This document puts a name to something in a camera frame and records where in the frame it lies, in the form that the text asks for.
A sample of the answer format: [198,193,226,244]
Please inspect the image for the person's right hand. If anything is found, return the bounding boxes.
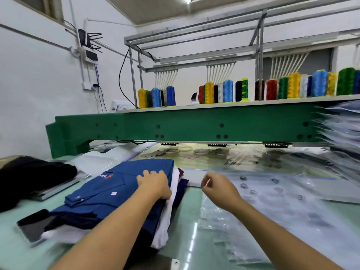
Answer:
[201,172,246,215]

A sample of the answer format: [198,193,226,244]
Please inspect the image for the person's left hand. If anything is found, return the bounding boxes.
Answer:
[136,169,173,201]

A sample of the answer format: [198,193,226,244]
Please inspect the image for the blue shirt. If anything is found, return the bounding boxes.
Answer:
[49,159,176,235]

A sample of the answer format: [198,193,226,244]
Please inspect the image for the stack of plastic bags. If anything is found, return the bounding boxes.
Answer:
[198,171,360,266]

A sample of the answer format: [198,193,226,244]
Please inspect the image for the stack of bagged garments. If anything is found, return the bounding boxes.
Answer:
[318,101,360,186]

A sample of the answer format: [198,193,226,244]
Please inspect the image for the person's left forearm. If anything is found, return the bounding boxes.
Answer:
[49,191,165,270]

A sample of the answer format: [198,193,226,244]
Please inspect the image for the person's right forearm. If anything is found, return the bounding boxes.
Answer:
[231,201,345,270]

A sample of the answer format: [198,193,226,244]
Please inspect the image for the green machine beam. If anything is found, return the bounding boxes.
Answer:
[46,101,338,160]

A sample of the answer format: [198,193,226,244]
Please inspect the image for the white box device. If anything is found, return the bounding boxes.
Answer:
[109,100,135,113]

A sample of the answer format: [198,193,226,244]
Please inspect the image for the grey flat tablet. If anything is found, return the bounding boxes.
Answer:
[28,171,89,201]

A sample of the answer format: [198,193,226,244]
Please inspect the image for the row of coloured thread spools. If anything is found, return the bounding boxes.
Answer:
[137,67,360,109]

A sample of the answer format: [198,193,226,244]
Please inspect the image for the black cloth bundle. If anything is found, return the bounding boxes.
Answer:
[0,156,78,213]

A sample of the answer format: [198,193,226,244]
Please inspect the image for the black smartphone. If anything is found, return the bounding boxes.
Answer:
[16,208,57,246]

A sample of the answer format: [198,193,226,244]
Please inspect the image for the grey metal thread rack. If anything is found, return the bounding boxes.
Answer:
[124,0,360,107]

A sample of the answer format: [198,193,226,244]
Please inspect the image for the black hanging cable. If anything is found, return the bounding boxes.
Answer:
[118,50,139,107]

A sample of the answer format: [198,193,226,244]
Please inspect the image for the wall router with antennas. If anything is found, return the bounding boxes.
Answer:
[73,29,104,65]

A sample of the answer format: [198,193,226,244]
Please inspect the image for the high wall window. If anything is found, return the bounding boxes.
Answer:
[11,0,64,23]

